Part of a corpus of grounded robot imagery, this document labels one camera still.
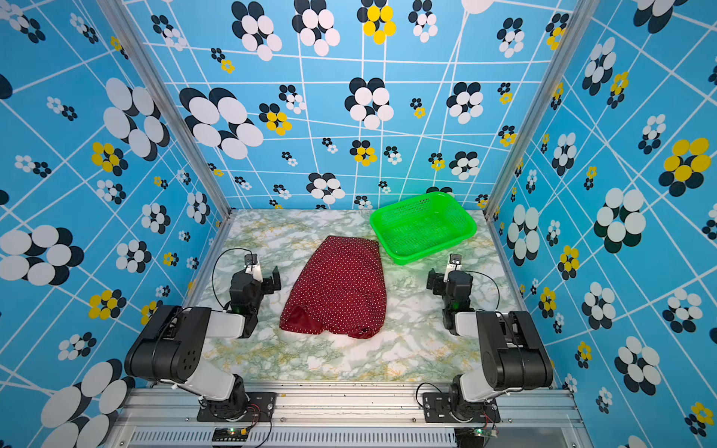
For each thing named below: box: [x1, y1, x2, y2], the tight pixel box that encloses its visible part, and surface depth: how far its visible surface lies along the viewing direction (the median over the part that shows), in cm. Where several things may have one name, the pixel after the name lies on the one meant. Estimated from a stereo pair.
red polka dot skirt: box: [280, 235, 388, 339], surface depth 95 cm
